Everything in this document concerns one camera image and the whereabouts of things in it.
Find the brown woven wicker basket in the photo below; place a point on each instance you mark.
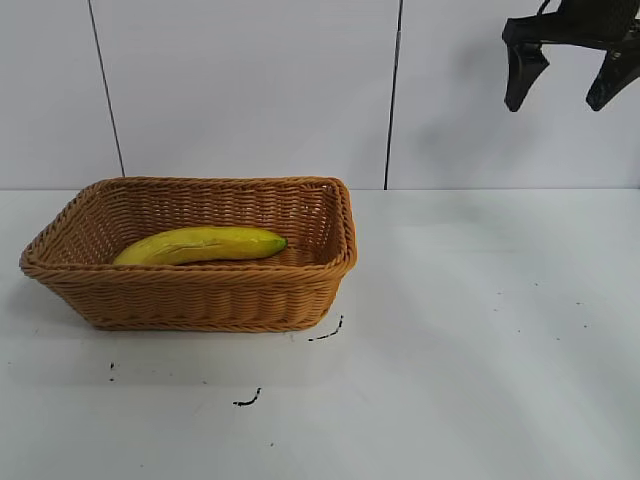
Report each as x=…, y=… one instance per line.
x=200, y=295

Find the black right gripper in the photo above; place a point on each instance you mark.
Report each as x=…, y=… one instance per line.
x=585, y=22

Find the yellow banana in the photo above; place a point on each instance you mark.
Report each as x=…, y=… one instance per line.
x=210, y=245

